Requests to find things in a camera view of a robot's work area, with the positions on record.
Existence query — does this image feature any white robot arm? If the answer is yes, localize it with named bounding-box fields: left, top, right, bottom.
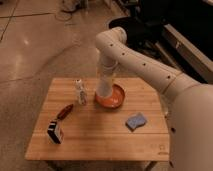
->
left=95, top=27, right=213, bottom=171

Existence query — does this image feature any black and white eraser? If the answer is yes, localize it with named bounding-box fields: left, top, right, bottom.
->
left=47, top=121, right=63, bottom=144

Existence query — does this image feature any orange bowl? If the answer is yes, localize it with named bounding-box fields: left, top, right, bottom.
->
left=94, top=84, right=125, bottom=108

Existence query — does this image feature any white spice bottle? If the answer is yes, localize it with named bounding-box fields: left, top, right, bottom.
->
left=75, top=79, right=87, bottom=105

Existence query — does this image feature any blue sponge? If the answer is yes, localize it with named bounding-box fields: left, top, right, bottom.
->
left=125, top=113, right=147, bottom=131

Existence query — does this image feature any wooden table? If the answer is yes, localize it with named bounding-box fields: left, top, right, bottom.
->
left=25, top=78, right=169, bottom=161

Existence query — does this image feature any black office chair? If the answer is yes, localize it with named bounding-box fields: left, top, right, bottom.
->
left=108, top=0, right=170, bottom=49

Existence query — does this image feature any red-brown handled tool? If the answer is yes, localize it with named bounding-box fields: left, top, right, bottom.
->
left=56, top=104, right=73, bottom=120

